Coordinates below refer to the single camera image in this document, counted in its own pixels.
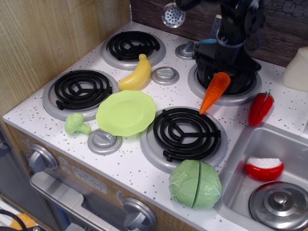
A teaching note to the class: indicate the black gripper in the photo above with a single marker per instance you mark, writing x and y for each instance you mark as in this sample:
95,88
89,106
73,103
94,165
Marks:
213,57

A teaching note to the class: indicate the orange toy carrot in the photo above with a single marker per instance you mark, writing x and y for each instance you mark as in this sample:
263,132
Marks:
216,88

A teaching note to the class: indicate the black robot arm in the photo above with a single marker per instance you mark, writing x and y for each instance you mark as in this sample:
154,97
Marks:
240,19

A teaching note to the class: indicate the light green plastic plate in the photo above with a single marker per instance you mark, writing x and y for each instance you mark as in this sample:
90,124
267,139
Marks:
126,113

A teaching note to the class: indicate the back right black burner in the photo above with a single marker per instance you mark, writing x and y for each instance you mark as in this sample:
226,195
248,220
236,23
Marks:
224,100

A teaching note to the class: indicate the black burner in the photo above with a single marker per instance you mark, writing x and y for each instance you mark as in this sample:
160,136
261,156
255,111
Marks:
122,50
224,100
78,91
181,133

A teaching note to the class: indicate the blue plastic bowl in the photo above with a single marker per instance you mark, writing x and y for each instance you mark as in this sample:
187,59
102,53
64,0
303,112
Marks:
209,41

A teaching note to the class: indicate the metal slotted spatula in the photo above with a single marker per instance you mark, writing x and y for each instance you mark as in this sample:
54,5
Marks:
215,27

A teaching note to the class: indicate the back silver stove knob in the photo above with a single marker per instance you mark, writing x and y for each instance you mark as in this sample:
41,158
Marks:
185,51

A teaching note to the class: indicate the silver stove knob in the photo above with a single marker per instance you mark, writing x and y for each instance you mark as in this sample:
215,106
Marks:
103,143
165,76
185,51

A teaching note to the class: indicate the red toy chili pepper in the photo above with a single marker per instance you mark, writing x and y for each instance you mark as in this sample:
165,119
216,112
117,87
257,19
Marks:
259,108

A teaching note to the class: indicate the middle silver stove knob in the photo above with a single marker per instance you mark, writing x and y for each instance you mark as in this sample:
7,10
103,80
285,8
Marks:
165,76

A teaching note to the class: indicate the cream plastic jug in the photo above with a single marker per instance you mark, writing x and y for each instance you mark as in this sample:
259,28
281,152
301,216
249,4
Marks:
295,75

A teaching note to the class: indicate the silver sink basin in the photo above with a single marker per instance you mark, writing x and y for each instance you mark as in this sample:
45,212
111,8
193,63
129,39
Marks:
265,181

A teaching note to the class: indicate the front right black burner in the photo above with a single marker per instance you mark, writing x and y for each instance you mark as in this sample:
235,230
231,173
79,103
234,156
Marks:
181,133

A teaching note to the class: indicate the round metal skimmer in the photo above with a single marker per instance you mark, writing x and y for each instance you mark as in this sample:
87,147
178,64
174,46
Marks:
172,16

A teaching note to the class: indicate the yellow toy banana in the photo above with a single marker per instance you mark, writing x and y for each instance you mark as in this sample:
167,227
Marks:
138,78

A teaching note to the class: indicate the back left black burner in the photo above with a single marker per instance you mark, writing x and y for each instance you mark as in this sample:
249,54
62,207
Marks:
122,50

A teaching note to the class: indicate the green toy cabbage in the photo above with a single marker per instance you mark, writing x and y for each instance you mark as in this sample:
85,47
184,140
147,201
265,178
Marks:
195,184

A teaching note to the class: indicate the front silver stove knob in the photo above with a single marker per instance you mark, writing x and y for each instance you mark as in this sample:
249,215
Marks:
103,143

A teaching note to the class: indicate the silver pot lid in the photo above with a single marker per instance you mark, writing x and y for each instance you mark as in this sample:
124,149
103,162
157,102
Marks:
279,205

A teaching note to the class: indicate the front left black burner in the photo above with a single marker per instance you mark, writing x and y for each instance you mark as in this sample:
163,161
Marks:
78,91

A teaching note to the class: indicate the green toy broccoli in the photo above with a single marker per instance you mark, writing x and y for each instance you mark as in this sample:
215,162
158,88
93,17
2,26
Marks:
74,123

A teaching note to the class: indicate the right silver oven knob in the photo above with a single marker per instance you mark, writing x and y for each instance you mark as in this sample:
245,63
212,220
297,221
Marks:
139,217

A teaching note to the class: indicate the silver oven knob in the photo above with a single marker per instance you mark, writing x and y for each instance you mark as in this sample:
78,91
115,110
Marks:
41,159
139,217

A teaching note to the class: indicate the oven clock display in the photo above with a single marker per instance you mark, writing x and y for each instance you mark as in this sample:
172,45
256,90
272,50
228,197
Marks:
90,180

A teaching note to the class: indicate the left silver oven knob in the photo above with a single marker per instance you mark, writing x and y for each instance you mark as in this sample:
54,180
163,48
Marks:
41,159

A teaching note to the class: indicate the yellow toy on floor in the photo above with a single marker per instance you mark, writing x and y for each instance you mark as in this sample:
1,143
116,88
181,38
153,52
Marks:
28,222

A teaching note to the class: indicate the silver oven door handle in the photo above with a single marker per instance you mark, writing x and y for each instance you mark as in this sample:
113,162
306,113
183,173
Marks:
69,200

